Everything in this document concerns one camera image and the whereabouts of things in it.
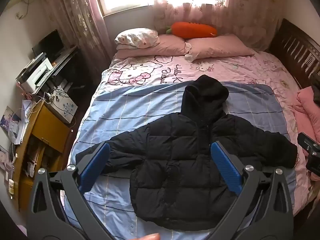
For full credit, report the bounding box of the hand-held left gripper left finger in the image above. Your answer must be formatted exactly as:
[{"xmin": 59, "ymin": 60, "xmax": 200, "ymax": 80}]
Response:
[{"xmin": 26, "ymin": 141, "xmax": 112, "ymax": 240}]

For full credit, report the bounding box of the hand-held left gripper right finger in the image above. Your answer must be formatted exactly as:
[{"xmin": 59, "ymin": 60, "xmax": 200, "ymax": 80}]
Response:
[{"xmin": 210, "ymin": 141, "xmax": 294, "ymax": 240}]

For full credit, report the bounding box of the black hooded puffer jacket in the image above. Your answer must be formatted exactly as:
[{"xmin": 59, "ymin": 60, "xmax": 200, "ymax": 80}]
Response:
[{"xmin": 75, "ymin": 74, "xmax": 298, "ymax": 233}]

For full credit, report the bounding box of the pink quilt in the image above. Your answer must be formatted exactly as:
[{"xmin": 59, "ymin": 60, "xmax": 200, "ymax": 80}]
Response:
[{"xmin": 292, "ymin": 89, "xmax": 320, "ymax": 140}]

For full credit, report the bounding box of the yellow wooden cabinet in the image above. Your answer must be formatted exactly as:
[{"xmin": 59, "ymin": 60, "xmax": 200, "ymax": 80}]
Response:
[{"xmin": 12, "ymin": 100, "xmax": 72, "ymax": 210}]

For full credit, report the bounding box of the white floral box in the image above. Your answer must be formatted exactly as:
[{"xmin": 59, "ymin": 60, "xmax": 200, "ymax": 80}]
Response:
[{"xmin": 46, "ymin": 94, "xmax": 78, "ymax": 124}]

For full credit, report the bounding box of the blue striped bed sheet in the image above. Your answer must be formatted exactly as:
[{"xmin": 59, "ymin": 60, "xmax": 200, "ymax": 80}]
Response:
[{"xmin": 64, "ymin": 81, "xmax": 292, "ymax": 240}]

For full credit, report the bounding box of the pile of papers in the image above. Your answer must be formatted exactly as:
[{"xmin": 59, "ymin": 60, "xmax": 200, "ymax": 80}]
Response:
[{"xmin": 14, "ymin": 99, "xmax": 35, "ymax": 145}]

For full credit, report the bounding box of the pink cartoon picture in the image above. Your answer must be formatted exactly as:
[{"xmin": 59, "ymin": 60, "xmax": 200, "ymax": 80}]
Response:
[{"xmin": 0, "ymin": 145, "xmax": 15, "ymax": 172}]

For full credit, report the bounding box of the pink cartoon print bedsheet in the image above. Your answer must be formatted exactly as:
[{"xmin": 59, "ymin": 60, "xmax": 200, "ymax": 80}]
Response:
[{"xmin": 100, "ymin": 50, "xmax": 313, "ymax": 198}]

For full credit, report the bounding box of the cartoon poster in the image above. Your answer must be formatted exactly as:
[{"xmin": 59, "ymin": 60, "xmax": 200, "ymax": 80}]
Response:
[{"xmin": 0, "ymin": 105, "xmax": 22, "ymax": 135}]

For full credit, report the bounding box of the black desk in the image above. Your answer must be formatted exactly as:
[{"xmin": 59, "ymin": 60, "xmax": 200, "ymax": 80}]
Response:
[{"xmin": 37, "ymin": 45, "xmax": 85, "ymax": 100}]

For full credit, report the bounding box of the dark wooden headboard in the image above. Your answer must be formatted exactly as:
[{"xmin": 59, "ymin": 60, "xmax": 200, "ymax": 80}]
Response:
[{"xmin": 266, "ymin": 18, "xmax": 320, "ymax": 90}]

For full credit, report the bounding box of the white printer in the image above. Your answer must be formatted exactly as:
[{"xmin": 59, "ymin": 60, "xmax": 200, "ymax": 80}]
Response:
[{"xmin": 16, "ymin": 52, "xmax": 54, "ymax": 93}]

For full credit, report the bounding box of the pink pillow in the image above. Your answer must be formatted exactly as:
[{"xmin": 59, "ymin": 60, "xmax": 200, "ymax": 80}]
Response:
[
  {"xmin": 185, "ymin": 34, "xmax": 255, "ymax": 62},
  {"xmin": 116, "ymin": 34, "xmax": 190, "ymax": 59}
]

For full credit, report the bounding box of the black monitor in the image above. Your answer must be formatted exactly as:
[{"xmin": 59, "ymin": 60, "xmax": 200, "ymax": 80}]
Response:
[{"xmin": 31, "ymin": 29, "xmax": 65, "ymax": 58}]

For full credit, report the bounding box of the white floral pillow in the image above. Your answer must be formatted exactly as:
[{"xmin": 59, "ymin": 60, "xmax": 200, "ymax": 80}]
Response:
[{"xmin": 114, "ymin": 28, "xmax": 160, "ymax": 50}]

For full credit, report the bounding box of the orange carrot plush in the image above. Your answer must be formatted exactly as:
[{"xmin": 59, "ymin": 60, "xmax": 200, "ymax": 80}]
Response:
[{"xmin": 165, "ymin": 22, "xmax": 218, "ymax": 40}]

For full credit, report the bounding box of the pink lace curtain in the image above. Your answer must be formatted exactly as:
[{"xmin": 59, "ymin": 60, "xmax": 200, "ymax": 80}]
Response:
[
  {"xmin": 37, "ymin": 0, "xmax": 110, "ymax": 65},
  {"xmin": 152, "ymin": 0, "xmax": 285, "ymax": 53}
]

